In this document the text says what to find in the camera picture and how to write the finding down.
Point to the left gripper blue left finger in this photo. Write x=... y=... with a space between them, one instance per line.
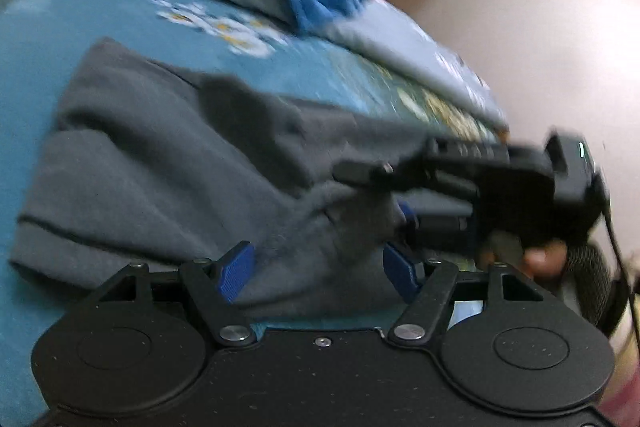
x=235 y=269

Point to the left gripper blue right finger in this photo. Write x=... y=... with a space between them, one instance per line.
x=404 y=269

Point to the grey sweatpants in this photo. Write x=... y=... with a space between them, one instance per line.
x=155 y=163

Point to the person's right hand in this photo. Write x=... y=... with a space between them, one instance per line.
x=546 y=261

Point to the green floral blanket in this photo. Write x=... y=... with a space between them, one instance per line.
x=42 y=45

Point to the light blue floral quilt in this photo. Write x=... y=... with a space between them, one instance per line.
x=300 y=6

